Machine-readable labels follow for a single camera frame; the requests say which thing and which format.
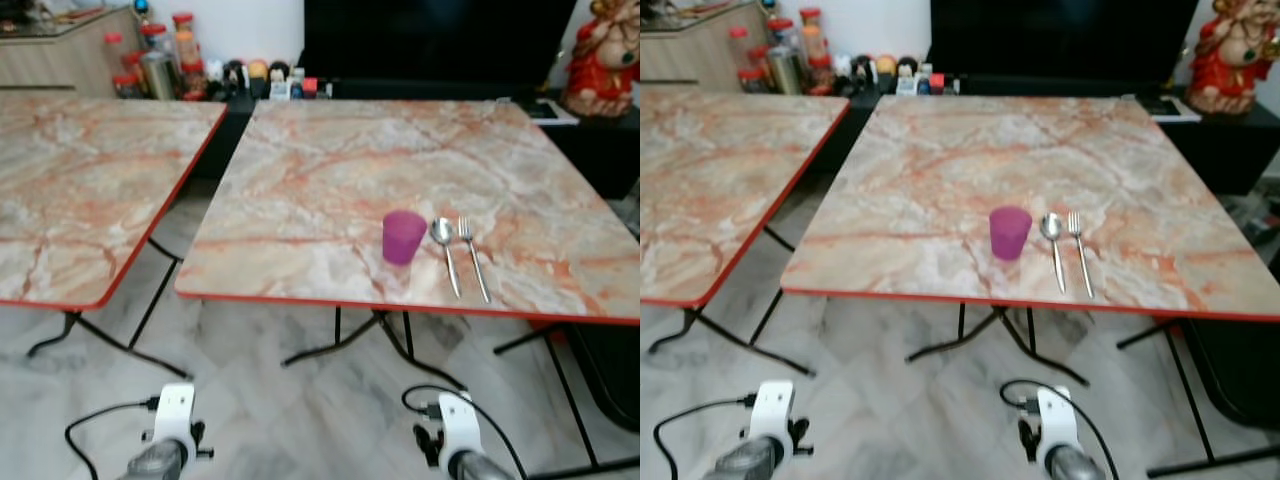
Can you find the black chair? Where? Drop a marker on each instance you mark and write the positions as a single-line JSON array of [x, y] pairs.
[[610, 370], [1235, 370]]

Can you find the yellow round figurine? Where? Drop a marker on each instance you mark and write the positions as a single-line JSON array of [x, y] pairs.
[[258, 70], [886, 64]]

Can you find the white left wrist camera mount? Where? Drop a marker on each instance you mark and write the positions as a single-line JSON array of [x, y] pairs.
[[773, 405], [176, 408]]

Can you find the red and gold statue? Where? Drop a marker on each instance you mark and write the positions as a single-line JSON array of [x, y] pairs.
[[1230, 65], [600, 70]]

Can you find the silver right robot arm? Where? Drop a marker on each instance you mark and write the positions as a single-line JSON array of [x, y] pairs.
[[1078, 464], [480, 468]]

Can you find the light wooden cabinet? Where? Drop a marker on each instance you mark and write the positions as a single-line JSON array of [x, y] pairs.
[[690, 45], [60, 50]]

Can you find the silver metal spoon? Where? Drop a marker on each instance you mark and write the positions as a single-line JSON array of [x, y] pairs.
[[441, 232], [1051, 227]]

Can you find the black-haired small doll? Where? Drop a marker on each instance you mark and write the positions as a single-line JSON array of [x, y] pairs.
[[279, 82], [863, 72], [907, 76], [235, 78]]

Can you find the flat white-edged phone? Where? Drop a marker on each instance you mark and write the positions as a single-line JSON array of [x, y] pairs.
[[553, 111], [1170, 108]]

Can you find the purple plastic cup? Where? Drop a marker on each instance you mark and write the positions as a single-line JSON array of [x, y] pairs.
[[404, 238], [1010, 234]]

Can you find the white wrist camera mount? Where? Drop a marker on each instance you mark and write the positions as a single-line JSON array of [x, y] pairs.
[[773, 405], [1058, 420], [460, 425], [176, 408]]

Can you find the black flat television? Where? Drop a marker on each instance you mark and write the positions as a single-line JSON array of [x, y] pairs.
[[430, 40], [1060, 38]]

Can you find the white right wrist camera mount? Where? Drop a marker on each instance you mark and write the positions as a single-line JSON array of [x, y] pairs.
[[460, 425], [1058, 420]]

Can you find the tall red-lidded clear jar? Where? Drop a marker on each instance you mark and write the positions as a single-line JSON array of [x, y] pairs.
[[810, 34], [184, 40]]

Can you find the silver metal fork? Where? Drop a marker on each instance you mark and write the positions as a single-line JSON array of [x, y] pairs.
[[1081, 252], [473, 257]]

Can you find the metal canister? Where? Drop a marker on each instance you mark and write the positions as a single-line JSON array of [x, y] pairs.
[[785, 70], [158, 74]]

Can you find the marble-top folding table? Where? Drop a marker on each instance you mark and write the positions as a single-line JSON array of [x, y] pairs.
[[950, 180], [720, 180], [80, 190], [330, 190]]

